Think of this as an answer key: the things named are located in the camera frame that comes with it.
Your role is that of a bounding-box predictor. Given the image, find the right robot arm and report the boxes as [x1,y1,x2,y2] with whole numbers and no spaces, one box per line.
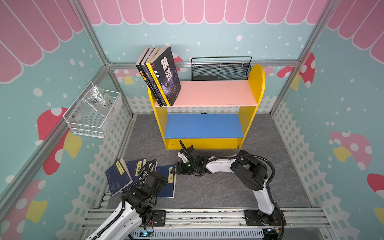
[171,142,287,229]

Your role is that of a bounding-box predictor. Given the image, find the black mesh wire basket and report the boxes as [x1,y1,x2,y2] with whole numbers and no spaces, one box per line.
[191,56,252,81]

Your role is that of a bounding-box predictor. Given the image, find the black wolf book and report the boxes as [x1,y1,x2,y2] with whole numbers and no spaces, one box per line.
[155,46,182,106]

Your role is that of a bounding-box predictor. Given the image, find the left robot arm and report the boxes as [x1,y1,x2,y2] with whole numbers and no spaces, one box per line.
[87,160,168,240]

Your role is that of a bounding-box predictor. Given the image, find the yellow pink blue bookshelf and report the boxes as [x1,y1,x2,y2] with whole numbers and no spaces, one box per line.
[148,65,266,150]

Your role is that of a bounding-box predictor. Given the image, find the navy book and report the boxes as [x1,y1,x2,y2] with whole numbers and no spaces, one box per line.
[156,164,176,199]
[126,159,147,184]
[106,159,133,196]

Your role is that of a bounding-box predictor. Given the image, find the white wire wall basket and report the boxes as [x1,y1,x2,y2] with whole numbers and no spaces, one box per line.
[63,82,123,139]

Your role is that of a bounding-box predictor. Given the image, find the black Murphy's law book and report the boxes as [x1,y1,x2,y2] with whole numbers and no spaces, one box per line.
[136,48,164,107]

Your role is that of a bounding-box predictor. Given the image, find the purple old man book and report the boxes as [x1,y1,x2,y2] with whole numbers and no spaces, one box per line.
[141,48,166,107]

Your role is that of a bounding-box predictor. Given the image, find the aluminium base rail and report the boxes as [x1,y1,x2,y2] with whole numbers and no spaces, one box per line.
[80,207,334,240]

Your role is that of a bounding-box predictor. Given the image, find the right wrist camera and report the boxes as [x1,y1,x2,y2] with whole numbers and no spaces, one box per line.
[178,151,189,164]

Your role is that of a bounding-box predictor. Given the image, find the clear plastic bag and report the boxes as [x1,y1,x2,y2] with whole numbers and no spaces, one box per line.
[81,85,116,119]

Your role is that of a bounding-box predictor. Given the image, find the yellow cartoon boy book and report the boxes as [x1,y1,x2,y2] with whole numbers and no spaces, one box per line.
[147,47,170,107]

